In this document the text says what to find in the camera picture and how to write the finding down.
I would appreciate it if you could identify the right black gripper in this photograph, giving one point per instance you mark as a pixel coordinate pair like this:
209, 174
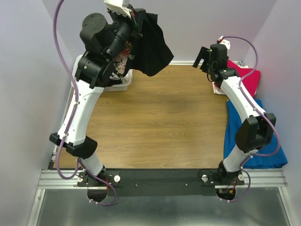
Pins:
202, 54

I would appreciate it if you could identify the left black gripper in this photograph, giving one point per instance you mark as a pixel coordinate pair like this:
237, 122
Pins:
135, 22

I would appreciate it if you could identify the black floral print t-shirt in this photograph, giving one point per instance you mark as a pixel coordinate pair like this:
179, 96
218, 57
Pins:
149, 54

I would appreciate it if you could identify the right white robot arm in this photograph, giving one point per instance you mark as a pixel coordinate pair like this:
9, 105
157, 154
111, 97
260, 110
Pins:
256, 130

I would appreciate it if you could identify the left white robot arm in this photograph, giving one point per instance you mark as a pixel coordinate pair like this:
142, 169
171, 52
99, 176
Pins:
103, 42

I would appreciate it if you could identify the folded white t-shirt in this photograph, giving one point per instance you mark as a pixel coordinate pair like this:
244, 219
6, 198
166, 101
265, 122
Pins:
217, 90

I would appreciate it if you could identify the blue t-shirt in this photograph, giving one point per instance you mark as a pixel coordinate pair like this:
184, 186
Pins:
257, 162

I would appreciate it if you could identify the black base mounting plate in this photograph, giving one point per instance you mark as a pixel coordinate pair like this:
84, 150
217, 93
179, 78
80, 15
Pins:
168, 182

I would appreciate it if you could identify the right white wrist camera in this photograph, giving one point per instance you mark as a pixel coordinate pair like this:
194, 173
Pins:
223, 41

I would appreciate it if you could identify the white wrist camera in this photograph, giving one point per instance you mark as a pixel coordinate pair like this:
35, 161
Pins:
120, 7
223, 41

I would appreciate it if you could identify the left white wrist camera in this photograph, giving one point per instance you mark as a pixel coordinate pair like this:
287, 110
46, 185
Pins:
120, 7

